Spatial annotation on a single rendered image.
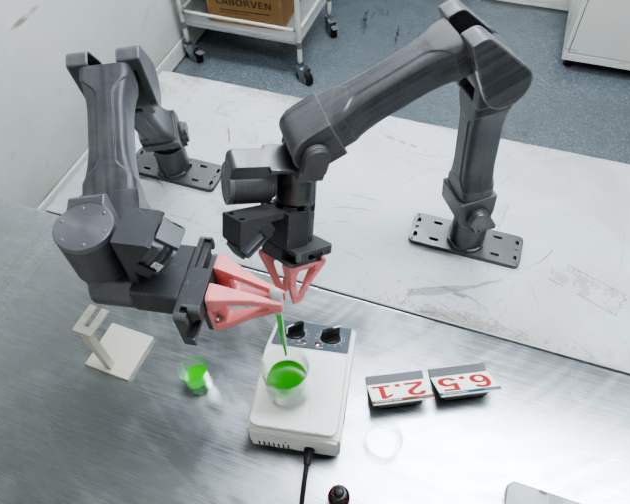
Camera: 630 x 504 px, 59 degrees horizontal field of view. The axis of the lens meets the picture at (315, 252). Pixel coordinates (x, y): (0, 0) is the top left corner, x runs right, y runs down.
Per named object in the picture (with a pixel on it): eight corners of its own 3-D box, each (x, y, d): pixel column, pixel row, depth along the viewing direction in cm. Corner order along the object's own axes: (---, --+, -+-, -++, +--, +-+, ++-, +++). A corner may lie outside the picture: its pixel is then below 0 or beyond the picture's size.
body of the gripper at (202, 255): (217, 235, 59) (151, 227, 60) (189, 319, 53) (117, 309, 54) (226, 269, 64) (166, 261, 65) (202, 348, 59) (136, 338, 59)
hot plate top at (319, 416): (267, 346, 81) (266, 343, 81) (347, 357, 80) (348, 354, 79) (248, 425, 74) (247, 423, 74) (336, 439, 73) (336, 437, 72)
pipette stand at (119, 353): (113, 324, 93) (86, 283, 83) (154, 339, 92) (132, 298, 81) (86, 366, 89) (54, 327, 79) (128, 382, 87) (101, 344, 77)
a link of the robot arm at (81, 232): (132, 242, 50) (135, 151, 57) (35, 256, 50) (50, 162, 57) (164, 305, 60) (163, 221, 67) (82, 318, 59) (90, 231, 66)
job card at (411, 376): (365, 377, 86) (366, 366, 83) (421, 370, 87) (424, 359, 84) (371, 415, 83) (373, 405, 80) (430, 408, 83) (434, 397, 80)
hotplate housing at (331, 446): (278, 326, 92) (274, 301, 86) (356, 336, 91) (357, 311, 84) (247, 461, 79) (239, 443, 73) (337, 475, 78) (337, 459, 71)
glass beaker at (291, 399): (308, 417, 74) (305, 392, 68) (262, 411, 75) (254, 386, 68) (315, 369, 79) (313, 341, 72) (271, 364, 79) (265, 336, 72)
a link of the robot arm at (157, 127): (184, 151, 108) (145, 99, 75) (150, 155, 107) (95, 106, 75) (179, 118, 108) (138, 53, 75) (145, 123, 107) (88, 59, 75)
